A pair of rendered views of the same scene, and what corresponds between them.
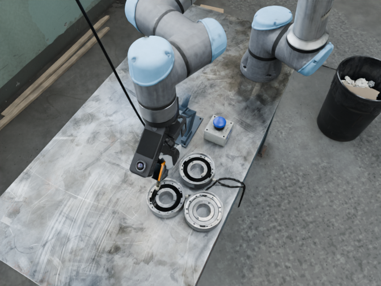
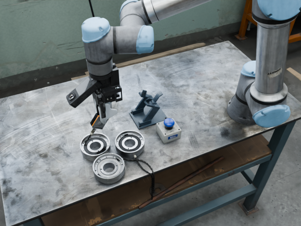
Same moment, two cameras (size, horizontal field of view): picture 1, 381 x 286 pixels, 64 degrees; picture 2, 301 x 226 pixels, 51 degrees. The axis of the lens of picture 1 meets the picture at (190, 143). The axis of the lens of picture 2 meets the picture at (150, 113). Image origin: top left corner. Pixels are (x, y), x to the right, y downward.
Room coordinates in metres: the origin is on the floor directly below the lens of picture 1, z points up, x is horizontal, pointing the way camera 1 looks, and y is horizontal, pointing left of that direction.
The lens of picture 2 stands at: (-0.13, -0.51, 1.70)
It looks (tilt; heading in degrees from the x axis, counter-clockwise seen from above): 44 degrees down; 37
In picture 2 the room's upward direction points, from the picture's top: 1 degrees clockwise
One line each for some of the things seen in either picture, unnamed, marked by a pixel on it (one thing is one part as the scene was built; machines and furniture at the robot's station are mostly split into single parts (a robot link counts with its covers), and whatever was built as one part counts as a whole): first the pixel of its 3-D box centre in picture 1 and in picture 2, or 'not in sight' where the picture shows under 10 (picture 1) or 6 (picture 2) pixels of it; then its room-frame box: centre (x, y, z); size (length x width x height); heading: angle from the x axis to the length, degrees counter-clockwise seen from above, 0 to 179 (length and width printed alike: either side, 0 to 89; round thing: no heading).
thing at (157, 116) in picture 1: (156, 102); (99, 63); (0.39, 0.07, 1.15); 0.08 x 0.08 x 0.05
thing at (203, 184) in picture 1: (197, 170); (130, 144); (0.42, -0.02, 0.82); 0.10 x 0.10 x 0.04
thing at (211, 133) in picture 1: (219, 129); (169, 130); (0.56, -0.09, 0.82); 0.08 x 0.07 x 0.05; 152
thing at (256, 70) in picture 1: (262, 57); (248, 102); (0.86, -0.27, 0.85); 0.15 x 0.15 x 0.10
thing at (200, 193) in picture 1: (203, 211); (109, 168); (0.29, -0.03, 0.82); 0.10 x 0.10 x 0.04
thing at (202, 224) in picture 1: (203, 211); (109, 169); (0.29, -0.03, 0.82); 0.08 x 0.08 x 0.02
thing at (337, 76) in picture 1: (352, 102); not in sight; (1.17, -0.96, 0.21); 0.34 x 0.34 x 0.43
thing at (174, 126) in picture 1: (163, 125); (104, 84); (0.40, 0.06, 1.07); 0.09 x 0.08 x 0.12; 153
